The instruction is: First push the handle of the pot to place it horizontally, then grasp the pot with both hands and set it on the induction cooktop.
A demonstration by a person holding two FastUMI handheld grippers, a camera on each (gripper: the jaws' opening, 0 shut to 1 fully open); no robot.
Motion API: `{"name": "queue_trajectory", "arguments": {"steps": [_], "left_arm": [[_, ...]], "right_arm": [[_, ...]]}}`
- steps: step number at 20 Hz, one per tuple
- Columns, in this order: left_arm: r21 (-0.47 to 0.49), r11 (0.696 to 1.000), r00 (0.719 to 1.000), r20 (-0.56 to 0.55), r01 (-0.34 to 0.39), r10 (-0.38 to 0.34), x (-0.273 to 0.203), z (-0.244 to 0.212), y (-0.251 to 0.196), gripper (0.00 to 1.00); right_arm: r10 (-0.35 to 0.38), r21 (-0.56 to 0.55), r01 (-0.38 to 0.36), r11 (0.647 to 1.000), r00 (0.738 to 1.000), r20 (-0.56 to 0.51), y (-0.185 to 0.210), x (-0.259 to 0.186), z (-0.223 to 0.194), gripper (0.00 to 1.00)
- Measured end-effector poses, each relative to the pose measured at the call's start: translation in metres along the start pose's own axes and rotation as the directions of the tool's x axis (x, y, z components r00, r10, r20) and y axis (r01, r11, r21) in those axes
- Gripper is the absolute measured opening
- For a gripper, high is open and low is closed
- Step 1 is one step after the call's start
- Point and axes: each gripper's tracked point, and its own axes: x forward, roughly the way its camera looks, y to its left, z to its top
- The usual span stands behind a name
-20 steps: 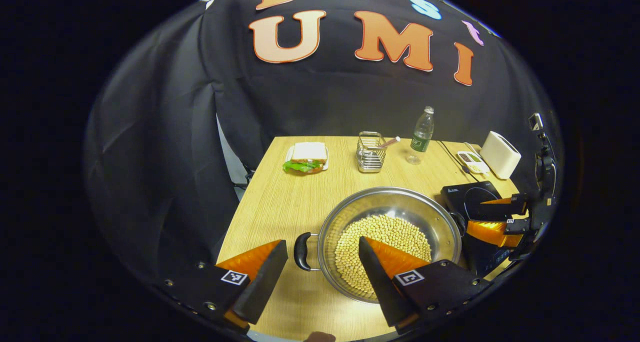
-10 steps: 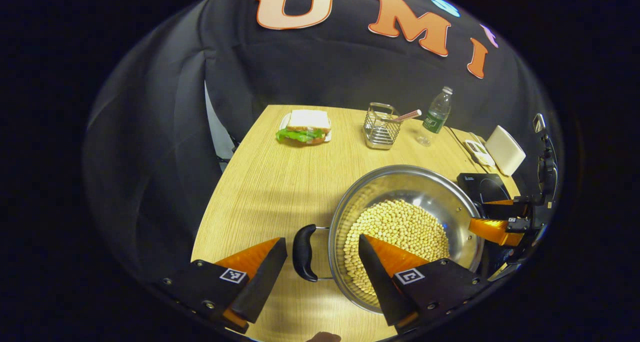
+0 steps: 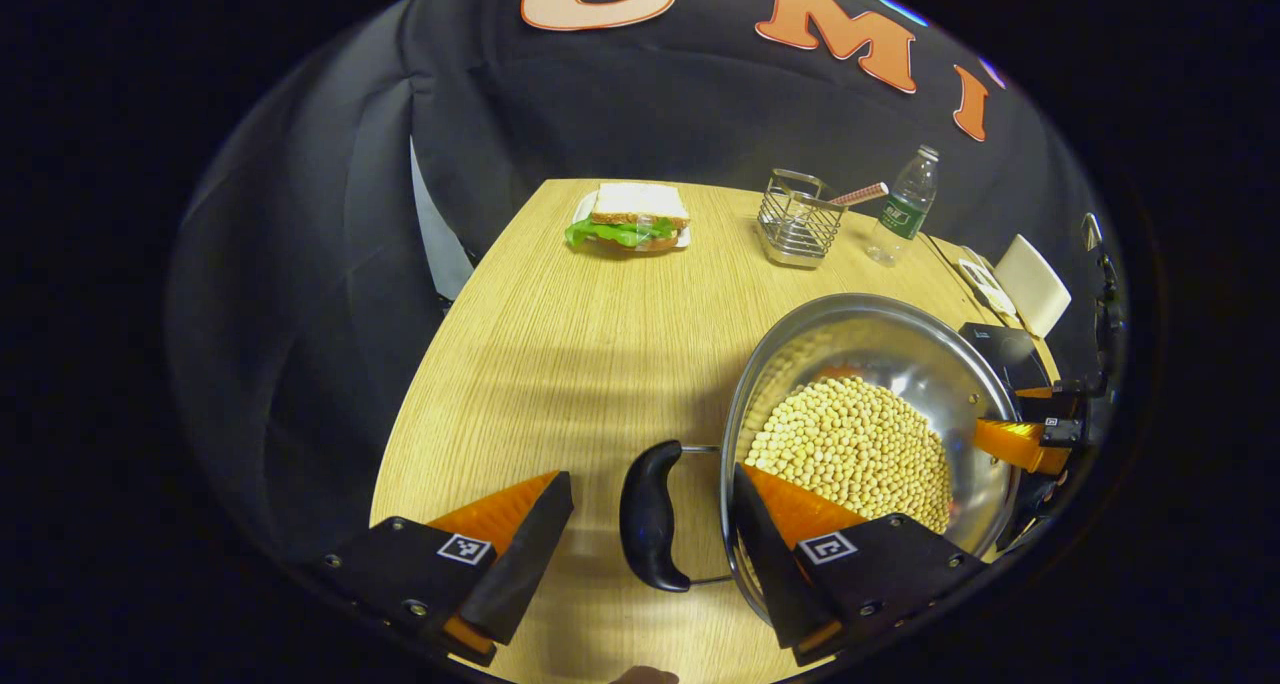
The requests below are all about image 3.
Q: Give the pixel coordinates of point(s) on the red striped paper straw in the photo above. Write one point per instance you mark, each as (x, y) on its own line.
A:
(860, 194)

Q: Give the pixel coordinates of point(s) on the white toaster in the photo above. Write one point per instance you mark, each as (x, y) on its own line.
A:
(1035, 284)

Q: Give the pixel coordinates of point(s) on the black induction cooktop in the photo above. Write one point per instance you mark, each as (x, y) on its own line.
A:
(1005, 354)

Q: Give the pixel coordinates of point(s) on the lettuce sandwich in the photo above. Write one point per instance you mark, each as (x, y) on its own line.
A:
(635, 214)

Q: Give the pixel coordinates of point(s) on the black backdrop cloth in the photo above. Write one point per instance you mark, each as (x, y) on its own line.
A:
(600, 104)

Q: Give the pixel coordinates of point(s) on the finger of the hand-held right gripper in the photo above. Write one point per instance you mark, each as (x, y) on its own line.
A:
(1015, 444)
(1045, 392)

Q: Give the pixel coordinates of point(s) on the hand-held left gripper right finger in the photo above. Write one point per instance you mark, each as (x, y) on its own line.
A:
(770, 574)

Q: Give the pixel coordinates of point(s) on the clear plastic water bottle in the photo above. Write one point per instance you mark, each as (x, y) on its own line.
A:
(905, 209)

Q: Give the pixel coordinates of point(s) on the pile of yellow soybeans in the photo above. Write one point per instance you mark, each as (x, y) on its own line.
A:
(850, 444)

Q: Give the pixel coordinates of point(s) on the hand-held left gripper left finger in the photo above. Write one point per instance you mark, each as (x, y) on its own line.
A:
(530, 564)

